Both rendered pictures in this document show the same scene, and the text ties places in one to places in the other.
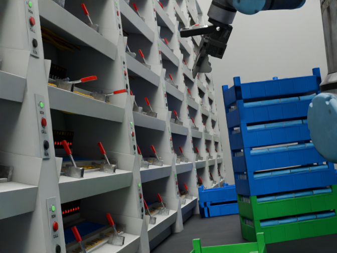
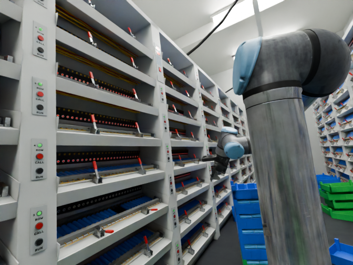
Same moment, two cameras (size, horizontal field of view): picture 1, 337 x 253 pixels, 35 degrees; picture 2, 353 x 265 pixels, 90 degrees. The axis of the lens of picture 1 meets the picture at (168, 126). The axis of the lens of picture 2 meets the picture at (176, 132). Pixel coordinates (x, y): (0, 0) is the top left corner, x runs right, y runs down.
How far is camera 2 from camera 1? 0.87 m
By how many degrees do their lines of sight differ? 21
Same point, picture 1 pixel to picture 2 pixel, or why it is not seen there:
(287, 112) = not seen: hidden behind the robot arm
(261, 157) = (249, 236)
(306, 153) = not seen: hidden behind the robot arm
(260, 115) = (248, 210)
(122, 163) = (167, 235)
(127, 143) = (169, 224)
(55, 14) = (89, 193)
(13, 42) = (14, 251)
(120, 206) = (166, 257)
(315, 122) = not seen: outside the picture
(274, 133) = (257, 222)
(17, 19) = (16, 235)
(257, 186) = (247, 254)
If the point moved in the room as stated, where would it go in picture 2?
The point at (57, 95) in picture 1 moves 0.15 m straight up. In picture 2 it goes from (77, 255) to (76, 207)
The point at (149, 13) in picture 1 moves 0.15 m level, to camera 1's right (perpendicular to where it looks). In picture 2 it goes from (201, 132) to (217, 130)
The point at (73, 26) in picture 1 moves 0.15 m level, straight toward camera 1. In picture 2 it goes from (113, 187) to (89, 195)
